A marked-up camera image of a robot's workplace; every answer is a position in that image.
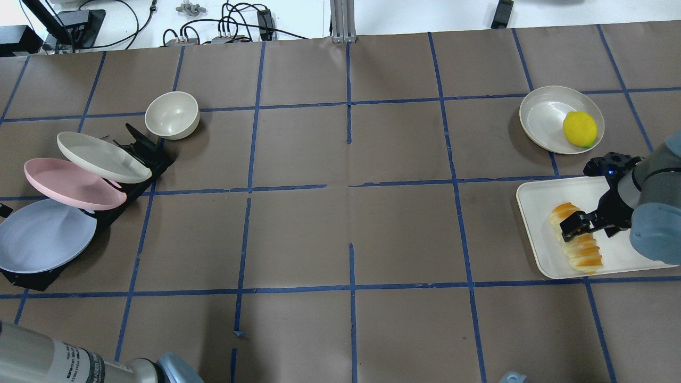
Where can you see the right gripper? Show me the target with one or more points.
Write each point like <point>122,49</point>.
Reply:
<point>613,204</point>

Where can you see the bread roll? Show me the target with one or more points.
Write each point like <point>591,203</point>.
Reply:
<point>582,252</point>

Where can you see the blue plate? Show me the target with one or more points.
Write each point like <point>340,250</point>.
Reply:
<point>43,236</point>

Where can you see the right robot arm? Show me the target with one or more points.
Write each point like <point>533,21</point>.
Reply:
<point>643,197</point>

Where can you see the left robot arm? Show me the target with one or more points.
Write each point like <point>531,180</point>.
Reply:
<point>28,356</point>

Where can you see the cream plate with lemon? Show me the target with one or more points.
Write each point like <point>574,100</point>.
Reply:
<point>542,114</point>

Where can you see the cream plate in rack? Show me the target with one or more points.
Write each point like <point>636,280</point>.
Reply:
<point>102,158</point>

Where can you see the pink plate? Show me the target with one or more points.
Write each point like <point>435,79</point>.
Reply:
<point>69,184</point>

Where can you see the yellow lemon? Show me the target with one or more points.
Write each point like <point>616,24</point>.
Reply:
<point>580,129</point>

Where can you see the black power adapter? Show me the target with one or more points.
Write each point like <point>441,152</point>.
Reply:
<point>502,14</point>

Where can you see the cream bowl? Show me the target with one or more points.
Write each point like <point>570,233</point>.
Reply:
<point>173,116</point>

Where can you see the black dish rack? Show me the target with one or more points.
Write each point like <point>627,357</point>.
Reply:
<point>144,150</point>

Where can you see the black monitor stand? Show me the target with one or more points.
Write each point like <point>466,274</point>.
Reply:
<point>68,31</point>

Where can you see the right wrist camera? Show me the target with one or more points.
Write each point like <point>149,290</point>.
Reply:
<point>610,165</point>

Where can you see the aluminium frame post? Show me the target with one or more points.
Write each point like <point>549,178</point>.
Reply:
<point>342,21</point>

